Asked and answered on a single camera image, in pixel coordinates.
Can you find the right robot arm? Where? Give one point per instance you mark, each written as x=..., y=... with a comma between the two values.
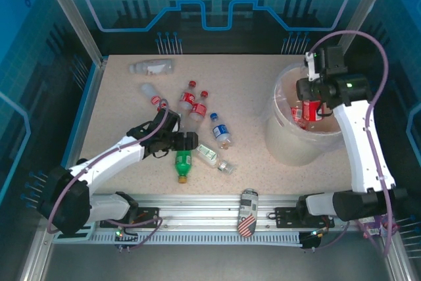
x=361, y=149

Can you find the green plastic bottle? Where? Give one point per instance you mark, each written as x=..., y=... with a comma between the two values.
x=183, y=166

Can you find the clear plastic bin liner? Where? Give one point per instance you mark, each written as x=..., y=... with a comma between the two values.
x=278, y=80

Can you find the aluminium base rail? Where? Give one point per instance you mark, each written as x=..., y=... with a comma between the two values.
x=197, y=208

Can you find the small red-cap cola bottle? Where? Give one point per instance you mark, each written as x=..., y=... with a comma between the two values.
x=296, y=113

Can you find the aluminium frame post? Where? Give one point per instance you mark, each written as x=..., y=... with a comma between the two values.
x=73, y=14
x=356, y=14

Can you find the blue-cap clear bottle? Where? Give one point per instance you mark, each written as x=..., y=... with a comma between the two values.
x=221, y=131

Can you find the orange-cap cola bottle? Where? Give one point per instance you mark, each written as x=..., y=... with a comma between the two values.
x=312, y=111

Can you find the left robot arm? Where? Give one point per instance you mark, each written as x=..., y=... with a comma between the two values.
x=108, y=159

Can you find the clear bottle green label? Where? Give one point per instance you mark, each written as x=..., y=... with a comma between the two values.
x=208, y=155

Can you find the clear bottle white label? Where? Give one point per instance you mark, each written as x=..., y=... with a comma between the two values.
x=154, y=67

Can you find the clear bottle red oval label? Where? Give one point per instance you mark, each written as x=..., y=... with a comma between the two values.
x=149, y=91

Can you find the flag-print drink can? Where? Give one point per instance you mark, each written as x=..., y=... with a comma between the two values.
x=247, y=212

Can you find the black power connector block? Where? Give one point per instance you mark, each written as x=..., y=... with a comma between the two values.
x=125, y=237
x=310, y=241

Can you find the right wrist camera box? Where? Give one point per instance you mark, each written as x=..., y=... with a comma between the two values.
x=312, y=64

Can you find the white plastic bin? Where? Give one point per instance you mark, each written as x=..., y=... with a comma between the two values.
x=296, y=149

